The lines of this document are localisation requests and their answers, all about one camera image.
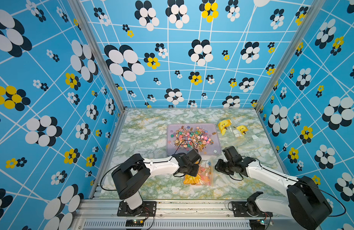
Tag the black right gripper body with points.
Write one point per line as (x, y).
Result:
(225, 166)

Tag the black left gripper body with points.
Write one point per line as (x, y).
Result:
(192, 169)

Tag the ziploc bag of candies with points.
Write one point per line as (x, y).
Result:
(204, 176)

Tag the pile of colourful candies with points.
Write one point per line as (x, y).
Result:
(192, 138)

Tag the ziploc bag with yellow duck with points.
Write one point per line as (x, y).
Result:
(243, 132)

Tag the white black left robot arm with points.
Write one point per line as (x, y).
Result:
(130, 176)

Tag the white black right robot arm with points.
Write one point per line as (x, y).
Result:
(301, 198)

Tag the lilac plastic tray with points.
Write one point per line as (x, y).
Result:
(194, 138)

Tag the right green circuit board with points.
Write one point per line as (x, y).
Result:
(259, 224)

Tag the green circuit board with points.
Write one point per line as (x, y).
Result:
(259, 224)
(134, 223)

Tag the left green circuit board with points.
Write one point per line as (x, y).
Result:
(134, 223)

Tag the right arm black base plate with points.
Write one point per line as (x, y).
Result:
(247, 209)

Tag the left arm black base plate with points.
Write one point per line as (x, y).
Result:
(147, 209)

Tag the aluminium front rail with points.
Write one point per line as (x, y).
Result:
(101, 214)

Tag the aluminium corner post right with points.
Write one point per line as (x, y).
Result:
(297, 38)

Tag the aluminium corner post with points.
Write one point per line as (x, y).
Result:
(297, 38)
(79, 14)

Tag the aluminium corner post left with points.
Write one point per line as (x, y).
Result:
(79, 14)

